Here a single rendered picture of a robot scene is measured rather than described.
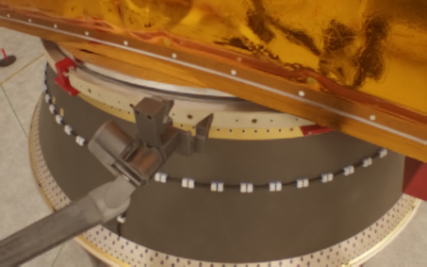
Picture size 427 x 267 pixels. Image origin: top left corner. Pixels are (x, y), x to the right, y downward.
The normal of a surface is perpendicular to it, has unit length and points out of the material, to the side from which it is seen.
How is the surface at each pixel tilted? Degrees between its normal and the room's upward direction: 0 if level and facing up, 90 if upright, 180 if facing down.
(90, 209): 34
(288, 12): 90
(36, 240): 40
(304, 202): 62
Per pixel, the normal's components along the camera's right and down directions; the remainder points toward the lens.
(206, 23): -0.45, 0.27
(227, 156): -0.06, 0.26
